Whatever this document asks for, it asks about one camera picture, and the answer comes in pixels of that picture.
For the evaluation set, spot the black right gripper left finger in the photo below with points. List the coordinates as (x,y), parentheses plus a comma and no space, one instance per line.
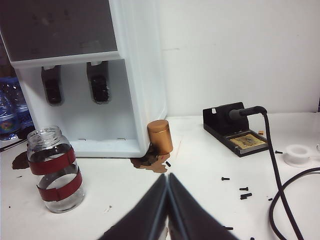
(147,220)

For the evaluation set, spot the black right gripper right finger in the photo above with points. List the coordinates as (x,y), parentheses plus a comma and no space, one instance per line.
(192,220)

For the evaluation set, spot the glass jar with red bands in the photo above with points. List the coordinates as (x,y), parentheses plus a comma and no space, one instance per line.
(55,165)

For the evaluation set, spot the black dispenser tap lever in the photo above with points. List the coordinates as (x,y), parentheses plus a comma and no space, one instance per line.
(52,87)
(99,85)

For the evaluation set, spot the white water dispenser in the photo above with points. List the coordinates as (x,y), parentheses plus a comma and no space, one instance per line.
(140,75)

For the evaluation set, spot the blue capped water bottle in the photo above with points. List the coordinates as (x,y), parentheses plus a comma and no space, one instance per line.
(25,120)
(8,107)

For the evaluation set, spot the yellow cleaning sponge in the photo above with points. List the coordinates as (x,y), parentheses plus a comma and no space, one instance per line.
(247,141)

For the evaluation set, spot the black soldering iron stand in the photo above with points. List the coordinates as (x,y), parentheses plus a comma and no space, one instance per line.
(215,125)

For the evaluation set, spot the small white tape roll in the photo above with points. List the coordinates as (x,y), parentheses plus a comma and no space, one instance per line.
(295,161)

